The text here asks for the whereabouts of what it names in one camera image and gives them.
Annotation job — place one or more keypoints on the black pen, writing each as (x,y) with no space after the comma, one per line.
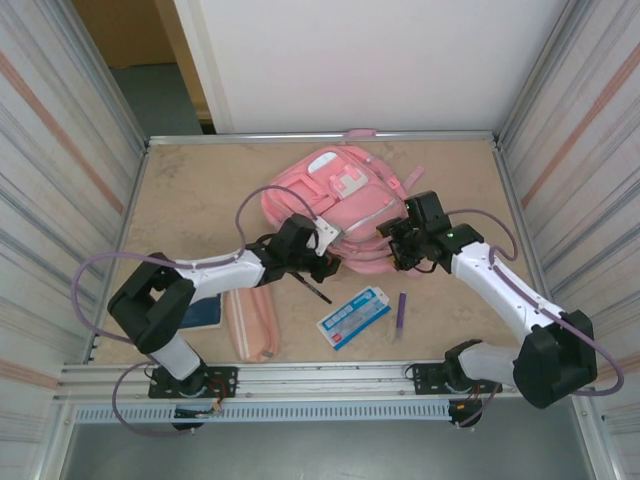
(317,292)

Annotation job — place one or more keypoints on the purple marker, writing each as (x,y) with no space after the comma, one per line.
(401,312)

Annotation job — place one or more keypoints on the blue white geometry set pack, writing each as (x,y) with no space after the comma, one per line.
(352,318)

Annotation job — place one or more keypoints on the pink school backpack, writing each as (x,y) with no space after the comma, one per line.
(360,210)

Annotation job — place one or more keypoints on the pink striped pencil case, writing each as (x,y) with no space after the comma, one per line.
(252,325)

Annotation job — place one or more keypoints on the blue notebook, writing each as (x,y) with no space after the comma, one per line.
(202,314)

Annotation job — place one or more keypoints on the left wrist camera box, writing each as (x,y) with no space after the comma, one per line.
(330,237)

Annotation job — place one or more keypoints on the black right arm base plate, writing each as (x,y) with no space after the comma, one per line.
(422,375)

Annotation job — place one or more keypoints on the aluminium table frame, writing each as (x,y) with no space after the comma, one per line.
(320,135)

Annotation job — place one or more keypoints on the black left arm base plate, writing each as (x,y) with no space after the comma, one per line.
(225,375)

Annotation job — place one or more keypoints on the white door frame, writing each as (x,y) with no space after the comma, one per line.
(200,60)

